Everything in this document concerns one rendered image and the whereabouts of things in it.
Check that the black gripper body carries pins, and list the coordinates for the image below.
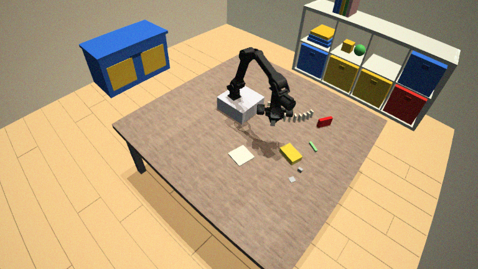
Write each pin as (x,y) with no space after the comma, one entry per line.
(261,109)

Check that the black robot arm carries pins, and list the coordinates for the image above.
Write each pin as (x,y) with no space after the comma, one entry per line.
(276,80)

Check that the yellow rectangular block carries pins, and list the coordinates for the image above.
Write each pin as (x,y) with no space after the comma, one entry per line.
(290,153)

